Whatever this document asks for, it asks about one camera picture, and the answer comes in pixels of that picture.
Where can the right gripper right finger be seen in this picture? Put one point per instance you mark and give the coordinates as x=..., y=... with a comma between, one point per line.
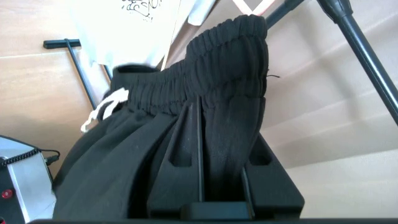
x=273, y=189

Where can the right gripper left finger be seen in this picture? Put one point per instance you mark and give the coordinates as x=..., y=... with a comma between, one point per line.
x=183, y=180

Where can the black garment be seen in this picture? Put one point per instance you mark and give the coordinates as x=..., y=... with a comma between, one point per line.
x=224, y=77

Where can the white t-shirt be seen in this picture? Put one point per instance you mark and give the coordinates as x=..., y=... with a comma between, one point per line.
x=124, y=28

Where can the pink clothes hanger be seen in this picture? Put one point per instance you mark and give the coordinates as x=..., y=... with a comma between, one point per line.
x=253, y=7

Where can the black clothes rack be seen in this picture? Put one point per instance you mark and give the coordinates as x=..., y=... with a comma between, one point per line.
x=367, y=56

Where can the beige curtain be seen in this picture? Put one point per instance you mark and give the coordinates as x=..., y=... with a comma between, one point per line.
x=326, y=109

